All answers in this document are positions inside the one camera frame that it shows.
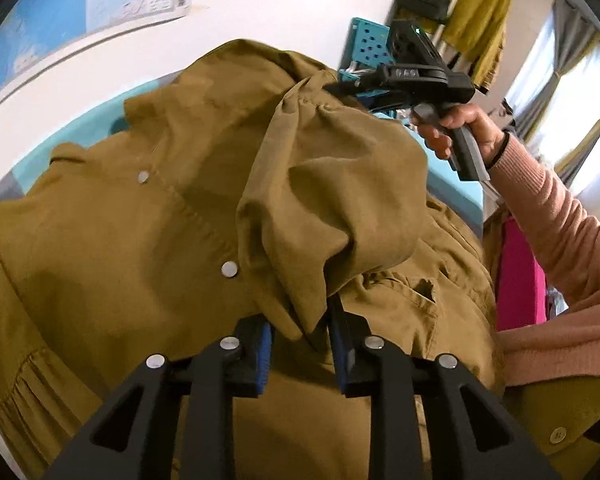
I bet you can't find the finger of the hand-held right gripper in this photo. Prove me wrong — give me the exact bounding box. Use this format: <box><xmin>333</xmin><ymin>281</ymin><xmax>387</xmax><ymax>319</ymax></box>
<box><xmin>324</xmin><ymin>72</ymin><xmax>382</xmax><ymax>100</ymax></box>

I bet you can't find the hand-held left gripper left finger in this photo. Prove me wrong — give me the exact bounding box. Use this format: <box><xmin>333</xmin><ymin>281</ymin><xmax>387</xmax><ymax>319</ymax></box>
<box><xmin>42</xmin><ymin>319</ymin><xmax>274</xmax><ymax>480</ymax></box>

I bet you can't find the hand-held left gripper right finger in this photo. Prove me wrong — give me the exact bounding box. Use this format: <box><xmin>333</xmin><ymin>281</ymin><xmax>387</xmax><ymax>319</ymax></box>
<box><xmin>329</xmin><ymin>304</ymin><xmax>562</xmax><ymax>480</ymax></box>

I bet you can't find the olive brown button shirt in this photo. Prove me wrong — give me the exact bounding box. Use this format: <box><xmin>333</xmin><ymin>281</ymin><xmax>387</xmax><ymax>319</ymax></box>
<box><xmin>0</xmin><ymin>39</ymin><xmax>506</xmax><ymax>480</ymax></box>

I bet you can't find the person's right forearm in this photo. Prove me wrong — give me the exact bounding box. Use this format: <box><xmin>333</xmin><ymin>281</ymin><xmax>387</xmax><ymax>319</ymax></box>
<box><xmin>482</xmin><ymin>134</ymin><xmax>600</xmax><ymax>321</ymax></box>

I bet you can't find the person's right hand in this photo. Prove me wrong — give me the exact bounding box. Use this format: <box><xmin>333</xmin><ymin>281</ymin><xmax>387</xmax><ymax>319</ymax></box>
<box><xmin>411</xmin><ymin>103</ymin><xmax>511</xmax><ymax>171</ymax></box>

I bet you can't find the teal plastic basket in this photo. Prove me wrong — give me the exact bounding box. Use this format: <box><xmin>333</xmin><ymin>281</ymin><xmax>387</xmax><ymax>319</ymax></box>
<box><xmin>337</xmin><ymin>16</ymin><xmax>422</xmax><ymax>117</ymax></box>

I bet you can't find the black handbag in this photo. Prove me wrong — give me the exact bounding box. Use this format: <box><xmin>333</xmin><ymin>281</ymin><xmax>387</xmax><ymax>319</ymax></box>
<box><xmin>394</xmin><ymin>0</ymin><xmax>452</xmax><ymax>24</ymax></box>

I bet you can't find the hanging mustard garment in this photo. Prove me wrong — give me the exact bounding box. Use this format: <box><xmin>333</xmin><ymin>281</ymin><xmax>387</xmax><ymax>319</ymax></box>
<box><xmin>404</xmin><ymin>0</ymin><xmax>512</xmax><ymax>95</ymax></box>

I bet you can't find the window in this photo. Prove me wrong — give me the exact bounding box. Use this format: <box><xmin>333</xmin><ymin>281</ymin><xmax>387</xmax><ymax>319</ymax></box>
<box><xmin>505</xmin><ymin>10</ymin><xmax>600</xmax><ymax>181</ymax></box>

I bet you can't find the grey yellow curtain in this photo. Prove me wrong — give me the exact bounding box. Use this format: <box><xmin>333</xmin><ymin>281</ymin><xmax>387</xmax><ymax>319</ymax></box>
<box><xmin>505</xmin><ymin>0</ymin><xmax>600</xmax><ymax>132</ymax></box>
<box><xmin>550</xmin><ymin>35</ymin><xmax>600</xmax><ymax>192</ymax></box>

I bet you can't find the magenta cloth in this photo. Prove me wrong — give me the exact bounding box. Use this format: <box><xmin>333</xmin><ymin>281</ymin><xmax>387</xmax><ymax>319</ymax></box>
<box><xmin>494</xmin><ymin>216</ymin><xmax>549</xmax><ymax>332</ymax></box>

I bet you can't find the person's pink sweater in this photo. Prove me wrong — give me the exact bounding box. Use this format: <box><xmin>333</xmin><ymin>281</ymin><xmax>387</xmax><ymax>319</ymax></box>
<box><xmin>495</xmin><ymin>280</ymin><xmax>600</xmax><ymax>389</ymax></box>

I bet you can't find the yellow-green buttoned garment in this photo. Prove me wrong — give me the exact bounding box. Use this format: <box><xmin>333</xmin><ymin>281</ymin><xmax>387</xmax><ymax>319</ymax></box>
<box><xmin>500</xmin><ymin>374</ymin><xmax>600</xmax><ymax>480</ymax></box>

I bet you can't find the wall map poster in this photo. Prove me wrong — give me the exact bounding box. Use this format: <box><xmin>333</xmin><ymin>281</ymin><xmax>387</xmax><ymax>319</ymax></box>
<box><xmin>0</xmin><ymin>0</ymin><xmax>192</xmax><ymax>107</ymax></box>

